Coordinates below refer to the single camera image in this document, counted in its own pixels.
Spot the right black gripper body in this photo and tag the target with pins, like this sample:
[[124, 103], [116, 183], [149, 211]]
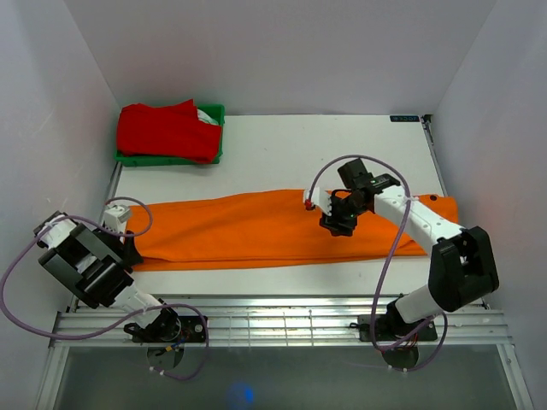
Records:
[[346, 204]]

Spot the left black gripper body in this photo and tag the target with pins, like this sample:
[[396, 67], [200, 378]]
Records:
[[113, 241]]

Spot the orange trousers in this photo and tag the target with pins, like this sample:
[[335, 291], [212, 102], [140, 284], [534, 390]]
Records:
[[250, 230]]

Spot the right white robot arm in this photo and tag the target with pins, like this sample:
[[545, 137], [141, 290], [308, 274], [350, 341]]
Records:
[[462, 266]]

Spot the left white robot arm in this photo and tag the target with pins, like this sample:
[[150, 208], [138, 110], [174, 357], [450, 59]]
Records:
[[96, 266]]

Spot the red folded trousers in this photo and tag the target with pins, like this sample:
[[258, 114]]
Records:
[[173, 130]]

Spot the blue logo sticker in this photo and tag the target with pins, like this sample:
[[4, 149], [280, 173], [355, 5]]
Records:
[[404, 118]]

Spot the green plastic tray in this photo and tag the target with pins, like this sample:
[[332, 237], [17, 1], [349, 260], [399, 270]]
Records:
[[211, 113]]

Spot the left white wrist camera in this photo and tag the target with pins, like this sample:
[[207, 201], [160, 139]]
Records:
[[115, 218]]

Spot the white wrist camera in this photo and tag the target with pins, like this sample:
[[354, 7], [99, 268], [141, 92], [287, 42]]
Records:
[[115, 218], [318, 199]]

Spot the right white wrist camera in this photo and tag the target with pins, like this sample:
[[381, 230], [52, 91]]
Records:
[[318, 199]]

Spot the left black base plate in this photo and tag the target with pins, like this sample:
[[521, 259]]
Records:
[[186, 329]]

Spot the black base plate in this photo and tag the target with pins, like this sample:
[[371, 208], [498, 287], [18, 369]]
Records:
[[384, 332], [186, 329]]

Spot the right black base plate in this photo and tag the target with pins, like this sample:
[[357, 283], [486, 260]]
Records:
[[384, 332]]

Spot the aluminium rail frame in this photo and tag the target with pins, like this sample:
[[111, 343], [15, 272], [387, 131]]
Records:
[[290, 353]]

